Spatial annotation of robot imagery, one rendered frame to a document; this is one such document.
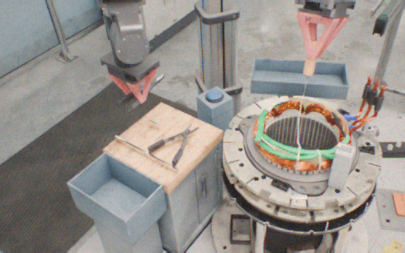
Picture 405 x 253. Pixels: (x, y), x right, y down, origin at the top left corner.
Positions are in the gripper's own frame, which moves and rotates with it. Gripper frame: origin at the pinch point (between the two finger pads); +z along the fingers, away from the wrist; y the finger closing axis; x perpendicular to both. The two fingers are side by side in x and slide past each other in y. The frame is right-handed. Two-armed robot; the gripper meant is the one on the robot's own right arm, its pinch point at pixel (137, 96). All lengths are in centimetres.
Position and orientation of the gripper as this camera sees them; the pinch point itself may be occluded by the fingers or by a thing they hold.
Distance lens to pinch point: 87.5
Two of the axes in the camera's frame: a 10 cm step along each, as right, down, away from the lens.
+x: 5.9, -5.7, 5.8
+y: 8.1, 3.7, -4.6
